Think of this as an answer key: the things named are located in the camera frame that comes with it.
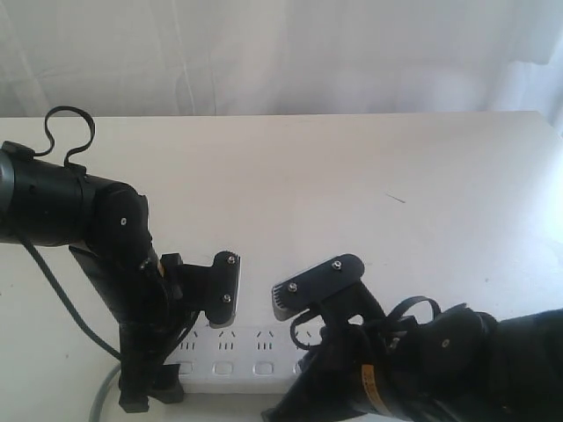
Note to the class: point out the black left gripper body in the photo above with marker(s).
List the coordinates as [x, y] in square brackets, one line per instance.
[154, 303]

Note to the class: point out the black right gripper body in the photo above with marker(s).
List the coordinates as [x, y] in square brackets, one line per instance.
[357, 332]

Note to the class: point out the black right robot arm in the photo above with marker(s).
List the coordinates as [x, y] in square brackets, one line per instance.
[462, 365]

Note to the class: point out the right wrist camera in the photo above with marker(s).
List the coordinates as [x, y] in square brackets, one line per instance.
[299, 293]

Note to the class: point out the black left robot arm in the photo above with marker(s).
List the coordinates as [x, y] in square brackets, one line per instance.
[104, 224]

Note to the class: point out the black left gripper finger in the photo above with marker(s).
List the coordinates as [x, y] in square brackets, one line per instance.
[167, 387]
[141, 356]

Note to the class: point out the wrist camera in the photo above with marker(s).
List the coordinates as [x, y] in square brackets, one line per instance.
[299, 293]
[212, 290]

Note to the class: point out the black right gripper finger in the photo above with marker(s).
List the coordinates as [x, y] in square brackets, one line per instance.
[325, 393]

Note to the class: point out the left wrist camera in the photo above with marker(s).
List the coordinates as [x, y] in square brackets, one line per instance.
[212, 290]

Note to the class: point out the white five-socket power strip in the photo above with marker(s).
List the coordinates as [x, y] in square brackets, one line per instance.
[255, 360]

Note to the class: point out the white backdrop curtain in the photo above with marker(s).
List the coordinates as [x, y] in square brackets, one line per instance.
[134, 58]

